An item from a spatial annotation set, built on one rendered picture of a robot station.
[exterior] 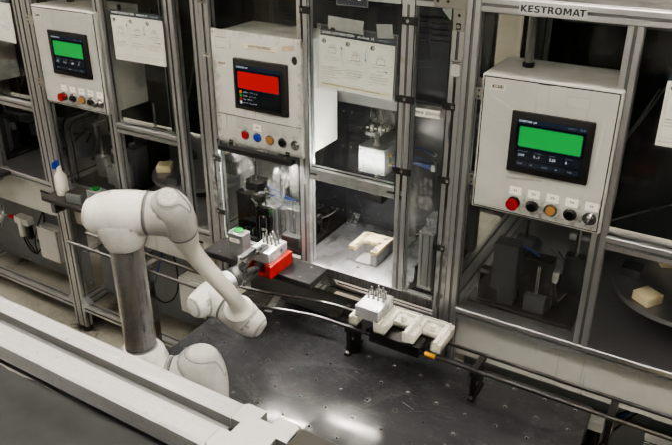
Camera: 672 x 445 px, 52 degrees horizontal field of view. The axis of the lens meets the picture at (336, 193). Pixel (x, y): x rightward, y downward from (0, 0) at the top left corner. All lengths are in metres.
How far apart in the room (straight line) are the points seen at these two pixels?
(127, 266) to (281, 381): 0.78
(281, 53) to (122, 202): 0.87
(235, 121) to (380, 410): 1.24
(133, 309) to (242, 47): 1.07
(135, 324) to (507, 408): 1.29
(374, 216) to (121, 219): 1.40
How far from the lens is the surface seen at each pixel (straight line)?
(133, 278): 2.19
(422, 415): 2.50
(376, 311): 2.53
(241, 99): 2.72
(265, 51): 2.62
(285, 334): 2.84
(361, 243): 2.88
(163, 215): 2.02
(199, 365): 2.31
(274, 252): 2.75
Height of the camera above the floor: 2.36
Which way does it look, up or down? 25 degrees down
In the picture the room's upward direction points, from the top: straight up
